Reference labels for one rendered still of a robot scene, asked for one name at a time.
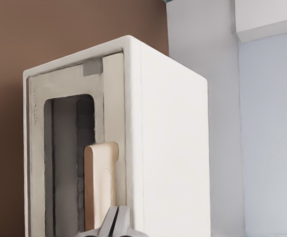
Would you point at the white oven body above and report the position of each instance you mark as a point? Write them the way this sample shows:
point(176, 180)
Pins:
point(173, 138)

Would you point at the oven door with dark window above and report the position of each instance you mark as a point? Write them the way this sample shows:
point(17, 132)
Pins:
point(64, 86)

